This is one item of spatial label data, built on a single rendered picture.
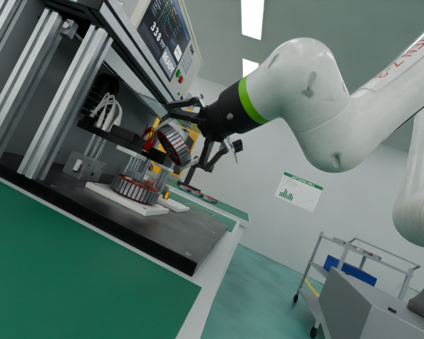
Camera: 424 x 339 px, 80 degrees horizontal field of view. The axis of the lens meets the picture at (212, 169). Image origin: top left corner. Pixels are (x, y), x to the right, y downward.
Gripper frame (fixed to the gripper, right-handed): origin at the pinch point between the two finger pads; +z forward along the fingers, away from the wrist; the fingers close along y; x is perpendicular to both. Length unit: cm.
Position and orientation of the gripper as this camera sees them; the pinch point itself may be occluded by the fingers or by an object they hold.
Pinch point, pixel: (175, 145)
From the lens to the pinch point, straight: 65.4
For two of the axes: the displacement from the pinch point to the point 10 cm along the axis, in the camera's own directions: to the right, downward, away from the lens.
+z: -6.6, 2.5, 7.1
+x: -5.4, 4.9, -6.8
